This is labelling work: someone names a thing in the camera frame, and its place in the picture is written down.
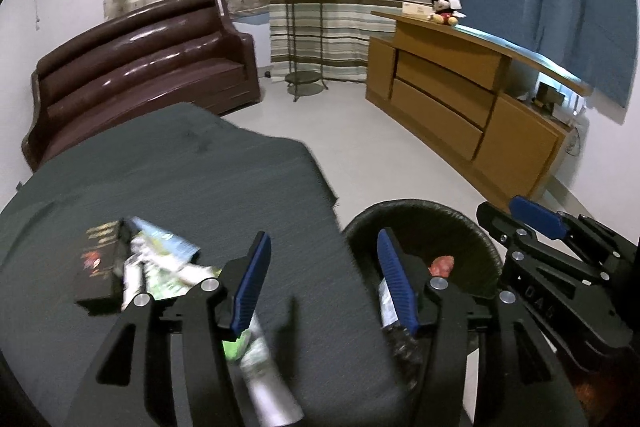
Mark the beige tissue box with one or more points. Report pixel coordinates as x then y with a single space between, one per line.
415 8

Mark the white blue wrapper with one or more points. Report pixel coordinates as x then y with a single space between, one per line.
160 239

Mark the small brown box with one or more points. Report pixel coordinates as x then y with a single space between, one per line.
547 94

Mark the metal plant stand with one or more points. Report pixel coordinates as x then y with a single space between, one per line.
304 79

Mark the white tube package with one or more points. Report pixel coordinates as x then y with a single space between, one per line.
267 382

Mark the white router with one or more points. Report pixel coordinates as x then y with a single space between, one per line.
570 113

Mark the red plastic bag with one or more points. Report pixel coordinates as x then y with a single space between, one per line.
442 264

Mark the wooden cabinet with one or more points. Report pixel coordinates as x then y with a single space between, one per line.
440 107

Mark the white tube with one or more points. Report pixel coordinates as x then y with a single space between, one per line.
132 282

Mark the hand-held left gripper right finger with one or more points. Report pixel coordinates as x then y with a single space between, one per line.
400 287

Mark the green packet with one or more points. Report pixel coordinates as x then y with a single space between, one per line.
167 288

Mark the black lined trash bin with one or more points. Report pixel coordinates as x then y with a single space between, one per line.
450 227

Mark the black cardboard box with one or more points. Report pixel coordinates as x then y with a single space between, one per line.
97 267

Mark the brown leather sofa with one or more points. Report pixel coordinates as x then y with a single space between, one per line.
140 67

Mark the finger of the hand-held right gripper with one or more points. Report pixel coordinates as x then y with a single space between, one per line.
537 214
505 229

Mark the mouse plush toy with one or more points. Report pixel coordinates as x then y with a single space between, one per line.
442 9

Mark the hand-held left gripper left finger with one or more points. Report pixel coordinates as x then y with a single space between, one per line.
250 287

